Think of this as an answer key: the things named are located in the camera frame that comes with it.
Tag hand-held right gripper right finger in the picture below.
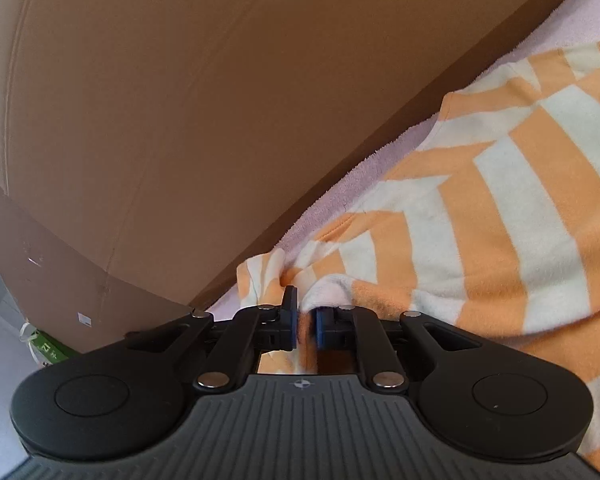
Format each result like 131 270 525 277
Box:
316 305 528 394

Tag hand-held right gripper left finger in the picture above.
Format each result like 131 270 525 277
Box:
80 286 299 394

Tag orange striped shirt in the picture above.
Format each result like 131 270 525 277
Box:
236 37 600 461

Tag green bag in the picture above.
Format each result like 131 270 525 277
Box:
22 322 78 366

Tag cardboard box small label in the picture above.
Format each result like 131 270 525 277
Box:
0 165 196 356

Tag large cardboard box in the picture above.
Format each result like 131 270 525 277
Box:
0 0 588 311

